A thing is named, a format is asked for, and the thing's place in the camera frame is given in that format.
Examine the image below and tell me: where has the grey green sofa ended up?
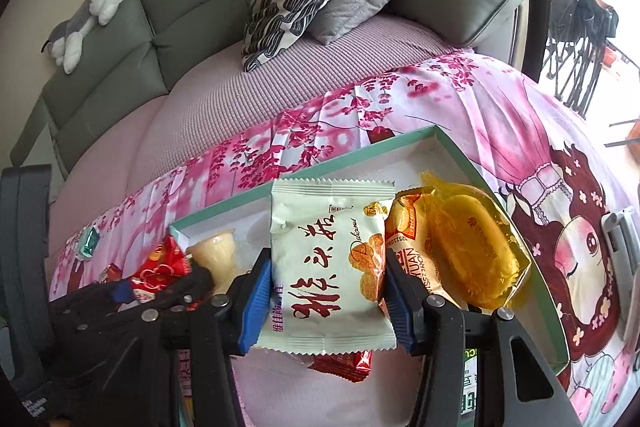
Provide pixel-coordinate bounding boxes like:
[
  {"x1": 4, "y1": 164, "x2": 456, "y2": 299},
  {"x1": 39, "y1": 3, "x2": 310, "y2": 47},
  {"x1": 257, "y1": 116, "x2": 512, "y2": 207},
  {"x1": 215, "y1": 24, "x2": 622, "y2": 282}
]
[{"x1": 10, "y1": 0, "x2": 523, "y2": 172}]

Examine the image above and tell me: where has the green biscuit packet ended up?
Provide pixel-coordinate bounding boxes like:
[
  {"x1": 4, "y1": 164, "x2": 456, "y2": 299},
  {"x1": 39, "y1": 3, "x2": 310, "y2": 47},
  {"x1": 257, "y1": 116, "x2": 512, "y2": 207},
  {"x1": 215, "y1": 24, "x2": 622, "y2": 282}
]
[{"x1": 461, "y1": 349, "x2": 478, "y2": 418}]

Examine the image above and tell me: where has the pink cartoon print blanket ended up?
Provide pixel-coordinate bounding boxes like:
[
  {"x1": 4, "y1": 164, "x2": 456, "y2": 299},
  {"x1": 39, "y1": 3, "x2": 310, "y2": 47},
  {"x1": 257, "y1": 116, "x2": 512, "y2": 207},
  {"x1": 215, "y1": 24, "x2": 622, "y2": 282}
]
[{"x1": 48, "y1": 51, "x2": 639, "y2": 426}]

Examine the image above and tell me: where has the red snack bag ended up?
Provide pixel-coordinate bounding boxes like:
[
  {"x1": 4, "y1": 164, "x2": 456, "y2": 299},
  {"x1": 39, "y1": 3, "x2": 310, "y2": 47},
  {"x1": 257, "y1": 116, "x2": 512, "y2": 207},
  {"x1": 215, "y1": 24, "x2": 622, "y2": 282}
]
[{"x1": 129, "y1": 235, "x2": 192, "y2": 303}]

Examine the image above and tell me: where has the red white snack box packet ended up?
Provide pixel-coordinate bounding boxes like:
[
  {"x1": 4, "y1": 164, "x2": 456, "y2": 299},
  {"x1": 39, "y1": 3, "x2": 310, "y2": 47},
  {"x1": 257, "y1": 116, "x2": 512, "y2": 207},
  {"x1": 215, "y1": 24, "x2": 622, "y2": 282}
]
[{"x1": 98, "y1": 263, "x2": 122, "y2": 284}]

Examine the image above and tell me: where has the black drying rack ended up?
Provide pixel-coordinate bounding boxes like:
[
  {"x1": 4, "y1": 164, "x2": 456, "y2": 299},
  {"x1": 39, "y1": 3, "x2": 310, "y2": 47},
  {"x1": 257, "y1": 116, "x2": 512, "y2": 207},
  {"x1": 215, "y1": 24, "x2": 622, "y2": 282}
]
[{"x1": 539, "y1": 0, "x2": 620, "y2": 117}]

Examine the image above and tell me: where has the yellow cake clear packet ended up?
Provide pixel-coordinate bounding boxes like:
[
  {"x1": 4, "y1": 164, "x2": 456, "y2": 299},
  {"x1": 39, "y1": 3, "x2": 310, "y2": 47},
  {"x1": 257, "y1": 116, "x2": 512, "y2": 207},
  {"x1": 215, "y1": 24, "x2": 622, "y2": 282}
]
[{"x1": 421, "y1": 170, "x2": 532, "y2": 311}]

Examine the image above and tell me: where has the red foil snack packet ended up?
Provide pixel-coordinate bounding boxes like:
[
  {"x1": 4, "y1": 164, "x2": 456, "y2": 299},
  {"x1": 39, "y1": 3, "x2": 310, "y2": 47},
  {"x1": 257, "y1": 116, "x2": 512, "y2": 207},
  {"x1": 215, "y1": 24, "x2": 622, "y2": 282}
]
[{"x1": 309, "y1": 351, "x2": 372, "y2": 383}]

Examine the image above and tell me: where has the pink sofa seat cover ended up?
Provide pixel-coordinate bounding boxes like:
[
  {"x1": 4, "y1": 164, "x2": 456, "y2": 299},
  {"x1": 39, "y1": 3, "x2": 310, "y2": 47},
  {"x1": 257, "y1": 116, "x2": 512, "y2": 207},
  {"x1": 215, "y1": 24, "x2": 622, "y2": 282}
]
[{"x1": 49, "y1": 14, "x2": 452, "y2": 253}]

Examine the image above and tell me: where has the teal foil candy packet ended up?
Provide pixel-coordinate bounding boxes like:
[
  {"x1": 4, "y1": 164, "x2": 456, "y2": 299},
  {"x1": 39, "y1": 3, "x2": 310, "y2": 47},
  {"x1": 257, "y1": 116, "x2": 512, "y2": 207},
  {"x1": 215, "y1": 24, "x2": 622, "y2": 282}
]
[{"x1": 75, "y1": 225, "x2": 100, "y2": 261}]

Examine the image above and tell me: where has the orange swiss roll packet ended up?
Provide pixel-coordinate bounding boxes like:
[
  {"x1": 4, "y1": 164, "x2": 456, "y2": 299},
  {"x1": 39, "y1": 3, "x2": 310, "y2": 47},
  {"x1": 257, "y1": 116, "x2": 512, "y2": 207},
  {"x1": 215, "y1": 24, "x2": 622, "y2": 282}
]
[{"x1": 385, "y1": 185, "x2": 468, "y2": 310}]

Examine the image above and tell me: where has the grey white plush cat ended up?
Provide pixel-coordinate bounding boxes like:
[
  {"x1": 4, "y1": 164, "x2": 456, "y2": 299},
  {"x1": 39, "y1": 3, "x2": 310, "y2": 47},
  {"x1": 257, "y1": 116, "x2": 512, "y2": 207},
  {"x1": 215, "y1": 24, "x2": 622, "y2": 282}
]
[{"x1": 40, "y1": 0, "x2": 124, "y2": 75}]

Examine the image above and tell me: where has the grey phone stand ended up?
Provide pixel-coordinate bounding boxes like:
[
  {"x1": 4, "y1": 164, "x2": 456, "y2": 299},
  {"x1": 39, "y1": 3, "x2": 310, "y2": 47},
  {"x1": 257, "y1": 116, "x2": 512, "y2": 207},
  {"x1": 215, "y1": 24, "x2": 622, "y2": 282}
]
[{"x1": 601, "y1": 206, "x2": 639, "y2": 352}]

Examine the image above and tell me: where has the yellow pudding cup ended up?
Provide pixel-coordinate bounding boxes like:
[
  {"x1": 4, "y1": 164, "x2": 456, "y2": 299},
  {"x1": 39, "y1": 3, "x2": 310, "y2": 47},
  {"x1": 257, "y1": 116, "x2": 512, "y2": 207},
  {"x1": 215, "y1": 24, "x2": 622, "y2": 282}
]
[{"x1": 186, "y1": 230, "x2": 239, "y2": 294}]

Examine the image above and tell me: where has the cream peach cake packet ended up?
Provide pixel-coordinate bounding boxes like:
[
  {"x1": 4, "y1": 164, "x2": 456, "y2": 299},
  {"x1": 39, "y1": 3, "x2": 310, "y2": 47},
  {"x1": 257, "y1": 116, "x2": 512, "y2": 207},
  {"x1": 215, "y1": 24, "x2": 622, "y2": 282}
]
[{"x1": 257, "y1": 179, "x2": 396, "y2": 355}]

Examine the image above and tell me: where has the clear steamed cake packet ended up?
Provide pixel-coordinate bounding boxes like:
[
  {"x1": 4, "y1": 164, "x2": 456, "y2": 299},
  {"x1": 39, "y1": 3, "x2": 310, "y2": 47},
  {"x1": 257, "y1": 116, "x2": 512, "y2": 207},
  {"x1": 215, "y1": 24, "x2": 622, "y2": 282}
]
[{"x1": 233, "y1": 230, "x2": 270, "y2": 273}]

